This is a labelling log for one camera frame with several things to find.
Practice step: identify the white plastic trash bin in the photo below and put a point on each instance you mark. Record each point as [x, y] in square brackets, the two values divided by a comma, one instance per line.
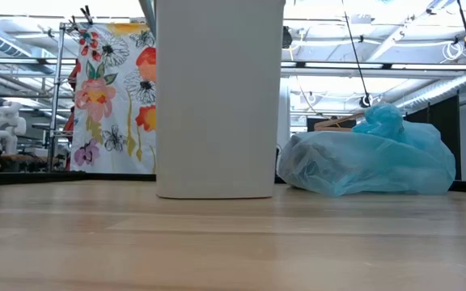
[219, 101]

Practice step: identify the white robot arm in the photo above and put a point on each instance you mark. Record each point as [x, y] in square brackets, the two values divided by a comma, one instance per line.
[8, 125]

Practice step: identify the tan wooden bar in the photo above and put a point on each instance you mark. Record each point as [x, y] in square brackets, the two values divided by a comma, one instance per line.
[338, 122]

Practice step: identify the floral printed cloth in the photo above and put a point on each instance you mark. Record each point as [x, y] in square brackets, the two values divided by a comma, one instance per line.
[113, 101]

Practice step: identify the black clamp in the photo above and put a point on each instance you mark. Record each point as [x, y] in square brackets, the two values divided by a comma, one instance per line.
[86, 14]

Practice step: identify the black room divider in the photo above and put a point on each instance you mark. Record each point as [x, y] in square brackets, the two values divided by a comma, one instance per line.
[445, 121]

